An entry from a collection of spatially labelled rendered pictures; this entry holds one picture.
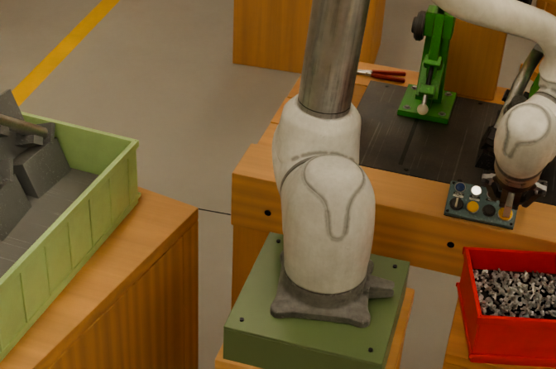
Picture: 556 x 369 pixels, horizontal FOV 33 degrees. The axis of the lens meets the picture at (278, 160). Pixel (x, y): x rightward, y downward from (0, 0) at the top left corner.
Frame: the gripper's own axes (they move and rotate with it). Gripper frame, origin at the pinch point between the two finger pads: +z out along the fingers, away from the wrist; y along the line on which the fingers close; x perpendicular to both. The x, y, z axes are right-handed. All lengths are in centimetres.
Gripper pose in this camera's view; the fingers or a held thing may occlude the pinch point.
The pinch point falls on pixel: (508, 205)
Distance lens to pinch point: 202.9
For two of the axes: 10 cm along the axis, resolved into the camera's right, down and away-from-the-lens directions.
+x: 2.7, -9.0, 3.5
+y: 9.5, 2.0, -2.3
